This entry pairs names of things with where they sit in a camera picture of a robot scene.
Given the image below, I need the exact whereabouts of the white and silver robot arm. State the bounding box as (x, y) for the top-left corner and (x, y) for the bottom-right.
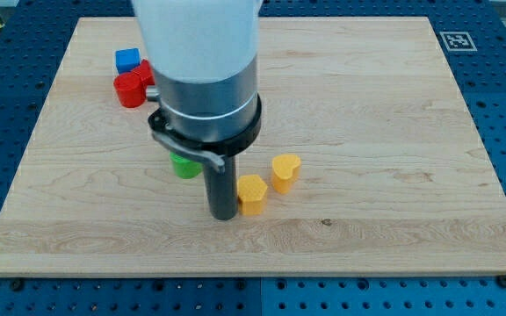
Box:
(133, 0), (262, 142)

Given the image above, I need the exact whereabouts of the red star block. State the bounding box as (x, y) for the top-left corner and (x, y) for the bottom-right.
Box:
(131, 59), (155, 87)

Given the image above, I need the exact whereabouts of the blue cube block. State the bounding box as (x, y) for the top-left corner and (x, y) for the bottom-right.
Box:
(115, 47), (141, 74)

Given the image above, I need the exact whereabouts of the yellow hexagon block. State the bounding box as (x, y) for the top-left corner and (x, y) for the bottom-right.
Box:
(237, 175), (268, 216)

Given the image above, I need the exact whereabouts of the yellow heart block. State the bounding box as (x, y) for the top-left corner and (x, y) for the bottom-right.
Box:
(271, 154), (301, 194)

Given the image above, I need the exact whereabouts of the black clamp with lever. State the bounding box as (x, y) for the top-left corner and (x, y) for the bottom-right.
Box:
(148, 95), (263, 174)

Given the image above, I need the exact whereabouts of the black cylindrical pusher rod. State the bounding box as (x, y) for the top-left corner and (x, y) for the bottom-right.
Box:
(203, 157), (238, 220)

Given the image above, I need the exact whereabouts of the green cylinder block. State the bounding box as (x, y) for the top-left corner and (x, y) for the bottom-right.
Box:
(170, 153), (203, 179)

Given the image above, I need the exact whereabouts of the wooden board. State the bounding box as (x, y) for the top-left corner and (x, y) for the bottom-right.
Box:
(0, 18), (506, 278)

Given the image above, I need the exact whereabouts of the red cylinder block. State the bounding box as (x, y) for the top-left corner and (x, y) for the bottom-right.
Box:
(113, 72), (146, 108)

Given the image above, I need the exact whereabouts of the white fiducial marker tag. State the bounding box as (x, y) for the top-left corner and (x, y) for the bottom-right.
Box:
(440, 31), (477, 52)

